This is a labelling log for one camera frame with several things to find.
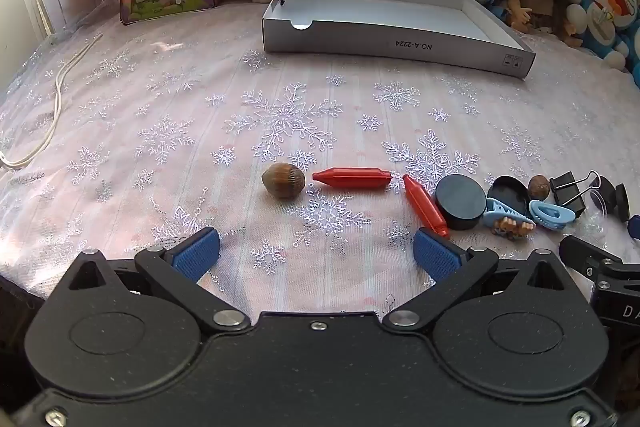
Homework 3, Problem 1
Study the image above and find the large hollow black lid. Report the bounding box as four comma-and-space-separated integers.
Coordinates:
487, 176, 532, 214

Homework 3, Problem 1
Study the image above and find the grey cardboard box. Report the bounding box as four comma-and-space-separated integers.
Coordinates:
262, 0, 536, 80

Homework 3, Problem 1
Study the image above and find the red crayon with end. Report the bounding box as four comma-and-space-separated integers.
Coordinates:
402, 174, 449, 239

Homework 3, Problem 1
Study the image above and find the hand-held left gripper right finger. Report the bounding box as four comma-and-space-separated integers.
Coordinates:
382, 228, 576, 333

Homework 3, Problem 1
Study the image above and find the red crayon with tapered ends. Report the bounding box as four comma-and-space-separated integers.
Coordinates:
312, 167, 392, 190

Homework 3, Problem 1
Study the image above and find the long light blue hair clip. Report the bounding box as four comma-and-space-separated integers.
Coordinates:
482, 197, 536, 228

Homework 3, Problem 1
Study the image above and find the small brown nut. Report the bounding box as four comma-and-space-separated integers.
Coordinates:
529, 175, 551, 200

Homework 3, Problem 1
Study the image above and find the large brown acorn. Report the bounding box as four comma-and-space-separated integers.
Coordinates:
261, 163, 306, 198

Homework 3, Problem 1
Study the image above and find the large solid black puck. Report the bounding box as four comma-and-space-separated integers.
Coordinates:
435, 175, 487, 230

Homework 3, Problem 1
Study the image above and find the white cable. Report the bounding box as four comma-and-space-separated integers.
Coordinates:
0, 33, 104, 168

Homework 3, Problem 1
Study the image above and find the blue cat plush toy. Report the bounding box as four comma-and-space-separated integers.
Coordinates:
566, 0, 640, 75

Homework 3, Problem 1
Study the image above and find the brown claw hair clip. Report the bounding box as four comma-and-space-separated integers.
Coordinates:
492, 216, 535, 239

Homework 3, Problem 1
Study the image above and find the oval light blue hair clip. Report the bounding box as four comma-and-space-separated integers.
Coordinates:
528, 200, 577, 229

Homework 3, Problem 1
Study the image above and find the small black round cap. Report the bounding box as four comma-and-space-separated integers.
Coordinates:
595, 177, 617, 212
615, 183, 631, 223

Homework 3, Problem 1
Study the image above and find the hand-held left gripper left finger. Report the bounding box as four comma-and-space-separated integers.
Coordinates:
65, 227, 251, 334

